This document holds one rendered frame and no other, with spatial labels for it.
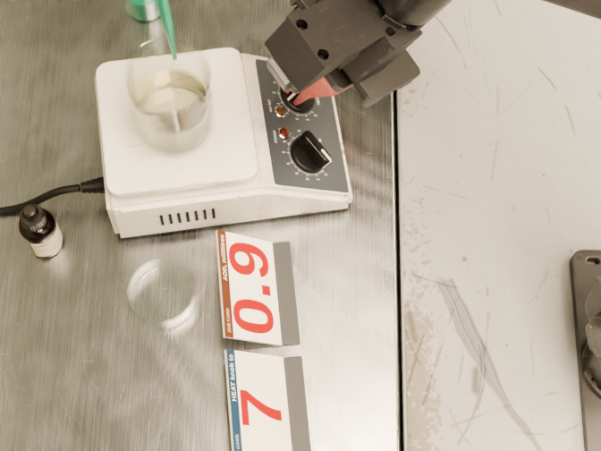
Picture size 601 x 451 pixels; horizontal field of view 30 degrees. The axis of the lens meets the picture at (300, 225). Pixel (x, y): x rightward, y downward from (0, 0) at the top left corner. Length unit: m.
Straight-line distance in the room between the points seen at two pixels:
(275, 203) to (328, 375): 0.15
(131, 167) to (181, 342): 0.15
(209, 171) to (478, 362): 0.27
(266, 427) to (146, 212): 0.19
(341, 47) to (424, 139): 0.24
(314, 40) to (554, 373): 0.35
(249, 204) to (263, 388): 0.15
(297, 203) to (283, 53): 0.18
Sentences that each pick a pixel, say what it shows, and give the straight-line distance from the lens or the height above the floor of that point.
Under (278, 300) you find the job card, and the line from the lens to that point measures 0.92.
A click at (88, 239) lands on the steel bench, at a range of 0.96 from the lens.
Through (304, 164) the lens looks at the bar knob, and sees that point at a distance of 0.92.
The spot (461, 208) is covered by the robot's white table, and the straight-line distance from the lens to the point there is 0.97.
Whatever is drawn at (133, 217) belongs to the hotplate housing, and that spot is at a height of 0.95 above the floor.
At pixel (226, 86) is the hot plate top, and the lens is 0.91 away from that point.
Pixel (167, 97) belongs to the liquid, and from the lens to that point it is 0.87.
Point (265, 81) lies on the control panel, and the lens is 0.94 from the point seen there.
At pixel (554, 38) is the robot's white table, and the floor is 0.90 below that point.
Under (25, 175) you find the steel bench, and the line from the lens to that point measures 0.99.
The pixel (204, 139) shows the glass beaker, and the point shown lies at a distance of 0.88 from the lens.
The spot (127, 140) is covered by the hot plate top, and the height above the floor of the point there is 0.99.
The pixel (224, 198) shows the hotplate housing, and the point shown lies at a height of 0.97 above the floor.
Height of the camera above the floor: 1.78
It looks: 68 degrees down
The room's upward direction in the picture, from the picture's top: 4 degrees clockwise
